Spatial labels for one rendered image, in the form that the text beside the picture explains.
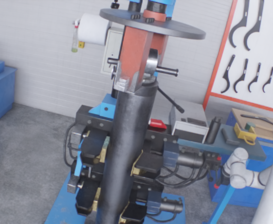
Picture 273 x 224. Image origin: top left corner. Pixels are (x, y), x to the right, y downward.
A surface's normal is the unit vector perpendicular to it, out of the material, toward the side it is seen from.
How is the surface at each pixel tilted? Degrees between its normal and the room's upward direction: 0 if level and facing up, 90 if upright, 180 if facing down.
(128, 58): 90
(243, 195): 90
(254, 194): 90
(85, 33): 109
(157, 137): 90
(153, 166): 0
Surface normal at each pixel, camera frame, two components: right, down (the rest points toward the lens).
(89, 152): 0.21, -0.89
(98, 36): -0.15, 0.66
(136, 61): -0.33, 0.33
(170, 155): -0.08, 0.40
